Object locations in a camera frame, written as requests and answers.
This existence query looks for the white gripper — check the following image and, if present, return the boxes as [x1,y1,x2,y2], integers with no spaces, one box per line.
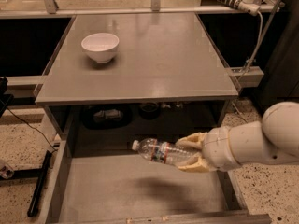
[176,126,241,173]

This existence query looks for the clear plastic water bottle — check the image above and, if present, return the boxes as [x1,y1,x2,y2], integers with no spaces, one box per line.
[132,138,200,167]

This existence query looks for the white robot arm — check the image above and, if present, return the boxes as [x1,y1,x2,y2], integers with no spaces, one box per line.
[176,102,299,173]

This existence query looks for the open grey top drawer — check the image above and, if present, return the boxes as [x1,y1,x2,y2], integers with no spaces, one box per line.
[38,137,271,224]

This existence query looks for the grey cabinet with top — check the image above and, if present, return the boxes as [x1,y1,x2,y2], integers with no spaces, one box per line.
[36,13,237,151]

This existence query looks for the dark objects inside cabinet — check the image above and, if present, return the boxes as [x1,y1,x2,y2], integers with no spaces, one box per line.
[80,103,185,130]

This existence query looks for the white ceramic bowl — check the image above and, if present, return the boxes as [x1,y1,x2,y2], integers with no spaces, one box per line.
[81,33,120,63]

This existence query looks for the white power strip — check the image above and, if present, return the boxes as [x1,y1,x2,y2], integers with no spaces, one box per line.
[217,0,260,16]

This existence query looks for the black bar on floor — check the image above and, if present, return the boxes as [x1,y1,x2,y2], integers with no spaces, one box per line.
[27,151,52,217]

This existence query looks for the black device at left edge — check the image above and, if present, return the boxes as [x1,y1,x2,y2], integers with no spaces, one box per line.
[0,77,14,118]

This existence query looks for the white power cable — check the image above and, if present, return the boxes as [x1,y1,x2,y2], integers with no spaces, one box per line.
[230,10,264,123]

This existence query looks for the black cable on floor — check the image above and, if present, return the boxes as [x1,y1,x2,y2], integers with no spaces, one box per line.
[6,106,60,151]

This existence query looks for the aluminium frame rail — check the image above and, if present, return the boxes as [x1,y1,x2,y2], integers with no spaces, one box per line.
[0,0,285,20]

